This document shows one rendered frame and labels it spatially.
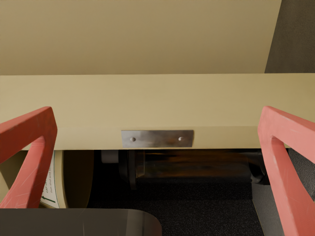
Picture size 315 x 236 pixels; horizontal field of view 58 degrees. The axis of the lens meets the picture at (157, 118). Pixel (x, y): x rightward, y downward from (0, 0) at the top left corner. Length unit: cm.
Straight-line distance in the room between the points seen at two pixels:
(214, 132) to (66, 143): 15
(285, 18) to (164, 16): 25
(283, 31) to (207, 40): 16
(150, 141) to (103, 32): 45
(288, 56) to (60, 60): 51
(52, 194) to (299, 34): 49
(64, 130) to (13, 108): 7
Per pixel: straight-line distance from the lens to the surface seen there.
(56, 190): 39
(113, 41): 70
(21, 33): 75
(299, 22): 60
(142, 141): 28
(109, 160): 44
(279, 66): 66
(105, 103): 31
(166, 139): 28
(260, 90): 35
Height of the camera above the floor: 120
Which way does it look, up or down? level
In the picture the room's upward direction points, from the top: 90 degrees counter-clockwise
